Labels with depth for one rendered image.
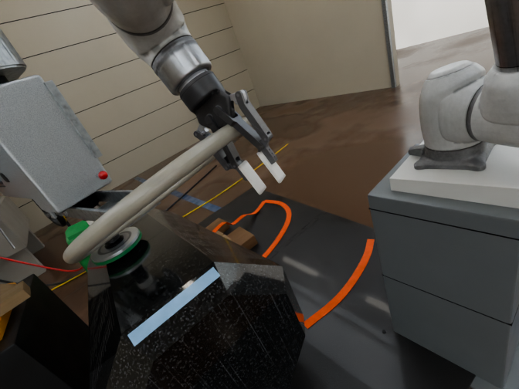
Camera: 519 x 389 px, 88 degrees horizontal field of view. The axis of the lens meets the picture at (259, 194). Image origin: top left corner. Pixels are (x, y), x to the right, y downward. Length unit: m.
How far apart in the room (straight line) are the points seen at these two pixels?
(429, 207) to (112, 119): 5.79
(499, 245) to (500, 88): 0.40
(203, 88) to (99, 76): 5.76
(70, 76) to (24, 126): 5.03
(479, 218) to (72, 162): 1.28
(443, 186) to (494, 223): 0.15
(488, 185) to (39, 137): 1.33
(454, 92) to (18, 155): 1.28
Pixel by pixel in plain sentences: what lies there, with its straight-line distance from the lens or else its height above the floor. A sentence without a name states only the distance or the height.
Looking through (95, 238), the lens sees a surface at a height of 1.19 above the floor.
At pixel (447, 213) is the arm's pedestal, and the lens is 0.92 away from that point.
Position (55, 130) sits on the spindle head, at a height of 1.35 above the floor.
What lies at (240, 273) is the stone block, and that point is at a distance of 0.99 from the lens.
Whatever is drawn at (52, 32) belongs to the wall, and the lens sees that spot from 6.30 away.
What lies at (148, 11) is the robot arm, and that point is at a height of 1.43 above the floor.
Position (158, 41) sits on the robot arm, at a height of 1.41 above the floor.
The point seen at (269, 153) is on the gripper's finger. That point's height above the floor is 1.18.
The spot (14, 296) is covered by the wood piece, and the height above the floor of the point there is 0.82.
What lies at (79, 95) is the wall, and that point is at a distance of 6.12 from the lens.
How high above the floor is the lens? 1.35
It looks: 27 degrees down
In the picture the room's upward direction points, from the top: 22 degrees counter-clockwise
